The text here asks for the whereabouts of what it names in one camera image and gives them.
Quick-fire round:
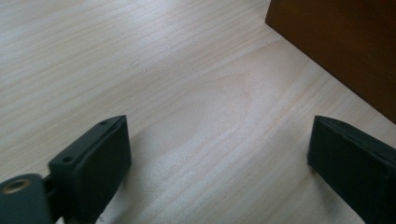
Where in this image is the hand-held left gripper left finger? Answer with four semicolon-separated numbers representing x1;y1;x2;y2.
47;114;133;224

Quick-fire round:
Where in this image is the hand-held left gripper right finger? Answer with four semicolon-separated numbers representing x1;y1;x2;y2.
306;115;396;224

